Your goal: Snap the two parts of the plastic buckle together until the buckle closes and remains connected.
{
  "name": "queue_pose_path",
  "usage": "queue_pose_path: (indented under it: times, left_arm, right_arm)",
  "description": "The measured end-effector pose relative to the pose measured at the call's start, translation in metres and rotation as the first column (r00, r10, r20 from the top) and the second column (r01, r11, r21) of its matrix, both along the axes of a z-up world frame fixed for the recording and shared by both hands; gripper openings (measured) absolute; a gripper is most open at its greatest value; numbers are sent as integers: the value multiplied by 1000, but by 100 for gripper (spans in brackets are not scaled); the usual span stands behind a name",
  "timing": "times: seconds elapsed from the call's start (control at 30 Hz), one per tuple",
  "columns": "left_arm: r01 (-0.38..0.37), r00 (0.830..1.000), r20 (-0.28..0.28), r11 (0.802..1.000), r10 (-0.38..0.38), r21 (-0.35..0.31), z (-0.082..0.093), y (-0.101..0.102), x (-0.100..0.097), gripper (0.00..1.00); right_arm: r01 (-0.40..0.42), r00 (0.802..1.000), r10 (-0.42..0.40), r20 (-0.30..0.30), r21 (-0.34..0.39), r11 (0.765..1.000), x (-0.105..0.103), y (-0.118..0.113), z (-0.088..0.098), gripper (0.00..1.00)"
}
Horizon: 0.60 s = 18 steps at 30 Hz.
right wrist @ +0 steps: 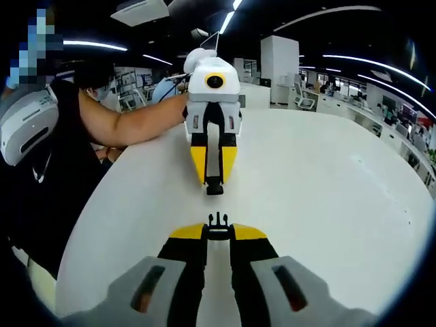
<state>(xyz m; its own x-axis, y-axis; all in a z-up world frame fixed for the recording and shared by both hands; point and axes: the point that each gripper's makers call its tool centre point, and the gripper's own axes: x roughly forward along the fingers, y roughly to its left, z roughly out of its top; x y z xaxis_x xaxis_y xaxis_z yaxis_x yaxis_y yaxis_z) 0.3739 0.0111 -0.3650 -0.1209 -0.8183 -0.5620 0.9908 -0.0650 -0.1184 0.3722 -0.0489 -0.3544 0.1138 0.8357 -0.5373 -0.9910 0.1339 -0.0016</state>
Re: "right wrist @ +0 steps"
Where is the white office chair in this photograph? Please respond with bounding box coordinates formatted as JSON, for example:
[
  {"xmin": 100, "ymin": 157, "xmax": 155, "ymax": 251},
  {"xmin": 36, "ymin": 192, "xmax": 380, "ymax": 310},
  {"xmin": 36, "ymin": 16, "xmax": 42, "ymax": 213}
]
[{"xmin": 294, "ymin": 82, "xmax": 318, "ymax": 112}]

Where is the thin device cable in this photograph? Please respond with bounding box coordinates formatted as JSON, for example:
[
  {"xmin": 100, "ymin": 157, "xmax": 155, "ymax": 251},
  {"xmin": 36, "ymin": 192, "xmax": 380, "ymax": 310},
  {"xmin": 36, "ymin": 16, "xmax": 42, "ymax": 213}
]
[{"xmin": 31, "ymin": 152, "xmax": 52, "ymax": 185}]

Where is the curved ceiling light strip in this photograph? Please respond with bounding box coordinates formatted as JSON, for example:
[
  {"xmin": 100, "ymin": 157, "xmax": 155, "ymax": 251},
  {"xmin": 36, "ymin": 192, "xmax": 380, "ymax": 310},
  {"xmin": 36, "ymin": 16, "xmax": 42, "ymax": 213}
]
[{"xmin": 322, "ymin": 53, "xmax": 432, "ymax": 91}]

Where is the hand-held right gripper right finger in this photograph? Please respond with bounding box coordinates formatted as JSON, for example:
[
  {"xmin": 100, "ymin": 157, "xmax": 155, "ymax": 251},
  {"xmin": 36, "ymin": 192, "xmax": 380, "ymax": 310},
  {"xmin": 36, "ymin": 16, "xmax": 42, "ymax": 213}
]
[{"xmin": 230, "ymin": 222, "xmax": 334, "ymax": 327}]

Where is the black plastic buckle pronged part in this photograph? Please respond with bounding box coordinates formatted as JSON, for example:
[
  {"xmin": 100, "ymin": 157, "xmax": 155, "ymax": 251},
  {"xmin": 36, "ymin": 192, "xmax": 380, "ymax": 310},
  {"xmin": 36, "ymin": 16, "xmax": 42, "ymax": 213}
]
[{"xmin": 207, "ymin": 211, "xmax": 230, "ymax": 241}]

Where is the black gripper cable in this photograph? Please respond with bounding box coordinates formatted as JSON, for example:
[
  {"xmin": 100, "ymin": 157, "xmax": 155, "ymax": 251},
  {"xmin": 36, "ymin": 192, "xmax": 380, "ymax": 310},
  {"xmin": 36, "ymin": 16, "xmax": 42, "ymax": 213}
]
[{"xmin": 158, "ymin": 72, "xmax": 190, "ymax": 102}]

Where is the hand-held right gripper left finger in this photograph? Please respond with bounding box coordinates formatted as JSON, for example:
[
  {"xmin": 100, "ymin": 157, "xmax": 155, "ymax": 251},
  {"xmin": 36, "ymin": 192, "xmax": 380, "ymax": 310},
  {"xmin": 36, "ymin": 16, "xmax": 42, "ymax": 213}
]
[{"xmin": 102, "ymin": 223, "xmax": 208, "ymax": 327}]

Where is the person in black shirt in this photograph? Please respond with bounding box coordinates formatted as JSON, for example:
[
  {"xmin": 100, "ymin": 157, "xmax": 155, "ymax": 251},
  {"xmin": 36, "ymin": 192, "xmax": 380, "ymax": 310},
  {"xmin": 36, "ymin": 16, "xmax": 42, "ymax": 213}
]
[{"xmin": 0, "ymin": 61, "xmax": 127, "ymax": 273}]

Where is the ceiling air conditioner unit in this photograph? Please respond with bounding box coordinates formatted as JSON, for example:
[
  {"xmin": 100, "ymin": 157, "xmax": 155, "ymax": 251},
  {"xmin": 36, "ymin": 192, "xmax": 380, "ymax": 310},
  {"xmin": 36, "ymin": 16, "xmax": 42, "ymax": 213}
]
[{"xmin": 110, "ymin": 0, "xmax": 170, "ymax": 27}]

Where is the black plastic buckle socket part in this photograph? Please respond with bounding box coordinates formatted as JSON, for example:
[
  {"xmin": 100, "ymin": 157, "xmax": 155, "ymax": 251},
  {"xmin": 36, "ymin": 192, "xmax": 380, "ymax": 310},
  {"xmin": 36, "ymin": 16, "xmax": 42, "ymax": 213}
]
[{"xmin": 205, "ymin": 175, "xmax": 226, "ymax": 196}]

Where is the white VR headset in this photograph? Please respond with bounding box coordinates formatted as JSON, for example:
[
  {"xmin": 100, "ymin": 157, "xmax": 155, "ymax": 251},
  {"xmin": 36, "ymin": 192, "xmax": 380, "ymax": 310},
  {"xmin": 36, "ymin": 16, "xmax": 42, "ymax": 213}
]
[{"xmin": 0, "ymin": 84, "xmax": 59, "ymax": 168}]

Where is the long white office counter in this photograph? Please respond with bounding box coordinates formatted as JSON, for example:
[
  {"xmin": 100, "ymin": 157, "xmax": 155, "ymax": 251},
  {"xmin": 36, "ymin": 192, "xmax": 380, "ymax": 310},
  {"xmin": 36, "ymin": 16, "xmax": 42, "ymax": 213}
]
[{"xmin": 316, "ymin": 91, "xmax": 436, "ymax": 191}]

